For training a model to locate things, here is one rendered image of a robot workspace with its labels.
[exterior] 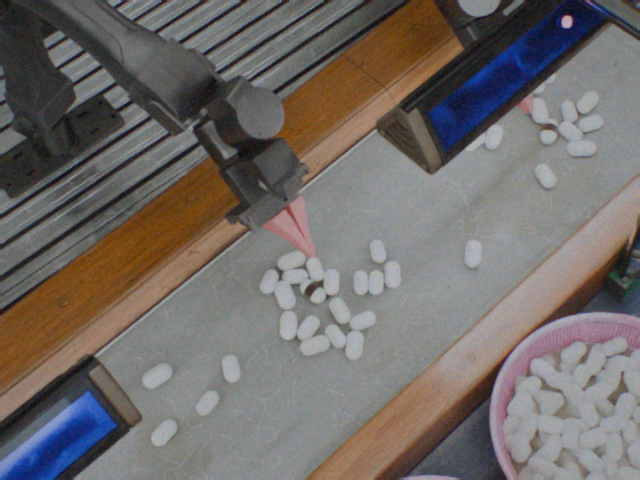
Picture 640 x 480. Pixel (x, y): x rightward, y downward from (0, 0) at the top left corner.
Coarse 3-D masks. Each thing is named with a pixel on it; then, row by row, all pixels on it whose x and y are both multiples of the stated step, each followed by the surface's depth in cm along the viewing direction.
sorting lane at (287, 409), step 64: (576, 64) 142; (512, 128) 137; (320, 192) 135; (384, 192) 134; (448, 192) 133; (512, 192) 132; (576, 192) 131; (256, 256) 131; (320, 256) 130; (448, 256) 128; (512, 256) 127; (192, 320) 127; (256, 320) 126; (320, 320) 125; (384, 320) 124; (448, 320) 124; (128, 384) 123; (192, 384) 122; (256, 384) 122; (320, 384) 121; (384, 384) 120; (128, 448) 119; (192, 448) 118; (256, 448) 118; (320, 448) 117
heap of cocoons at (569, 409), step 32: (576, 352) 120; (608, 352) 120; (544, 384) 120; (576, 384) 118; (608, 384) 118; (512, 416) 117; (544, 416) 116; (576, 416) 118; (608, 416) 118; (512, 448) 115; (544, 448) 114; (576, 448) 115; (608, 448) 114
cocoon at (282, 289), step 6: (282, 282) 126; (276, 288) 126; (282, 288) 125; (288, 288) 126; (276, 294) 126; (282, 294) 125; (288, 294) 125; (282, 300) 125; (288, 300) 125; (294, 300) 125; (282, 306) 125; (288, 306) 125
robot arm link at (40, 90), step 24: (0, 0) 116; (0, 24) 119; (24, 24) 123; (0, 48) 127; (24, 48) 126; (24, 72) 129; (48, 72) 133; (24, 96) 134; (48, 96) 135; (72, 96) 140; (48, 120) 138
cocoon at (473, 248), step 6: (474, 240) 127; (468, 246) 127; (474, 246) 126; (480, 246) 127; (468, 252) 126; (474, 252) 126; (480, 252) 126; (468, 258) 126; (474, 258) 126; (480, 258) 126; (468, 264) 126; (474, 264) 126
